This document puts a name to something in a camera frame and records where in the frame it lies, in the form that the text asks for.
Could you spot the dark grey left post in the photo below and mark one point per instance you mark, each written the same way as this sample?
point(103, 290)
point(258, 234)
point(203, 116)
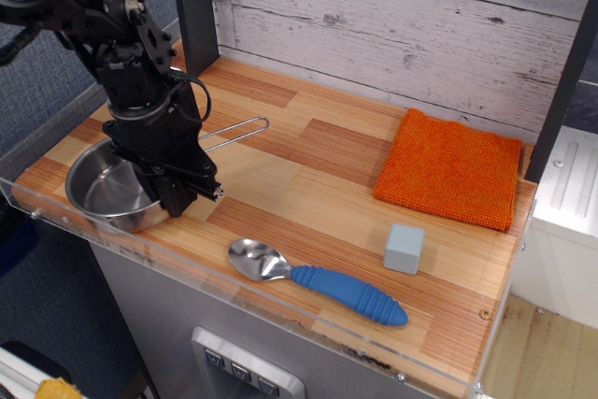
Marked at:
point(198, 30)

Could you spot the silver dispenser button panel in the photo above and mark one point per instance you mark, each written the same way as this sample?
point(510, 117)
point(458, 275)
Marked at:
point(255, 376)

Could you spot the spoon with blue handle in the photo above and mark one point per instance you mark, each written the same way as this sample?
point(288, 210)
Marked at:
point(259, 262)

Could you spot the clear acrylic table guard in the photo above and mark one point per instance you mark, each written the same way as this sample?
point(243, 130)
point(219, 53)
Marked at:
point(298, 161)

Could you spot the orange folded cloth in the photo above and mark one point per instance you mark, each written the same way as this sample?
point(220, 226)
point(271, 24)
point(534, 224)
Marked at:
point(449, 170)

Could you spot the silver steel pan with handle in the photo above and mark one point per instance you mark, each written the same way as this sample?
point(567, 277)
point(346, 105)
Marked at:
point(102, 185)

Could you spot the yellow and black bag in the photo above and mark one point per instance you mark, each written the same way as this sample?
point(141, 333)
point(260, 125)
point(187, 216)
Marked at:
point(57, 388)

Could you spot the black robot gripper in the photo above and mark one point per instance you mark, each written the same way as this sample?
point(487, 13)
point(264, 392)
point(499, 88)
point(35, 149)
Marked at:
point(161, 142)

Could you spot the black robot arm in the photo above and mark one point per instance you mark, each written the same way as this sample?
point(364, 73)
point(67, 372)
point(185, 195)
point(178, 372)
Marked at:
point(116, 40)

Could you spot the grey cube block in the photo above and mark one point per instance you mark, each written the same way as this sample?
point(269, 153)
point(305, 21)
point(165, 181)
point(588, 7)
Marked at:
point(403, 249)

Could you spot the white appliance on right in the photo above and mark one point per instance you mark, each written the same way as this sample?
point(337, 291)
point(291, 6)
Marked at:
point(557, 265)

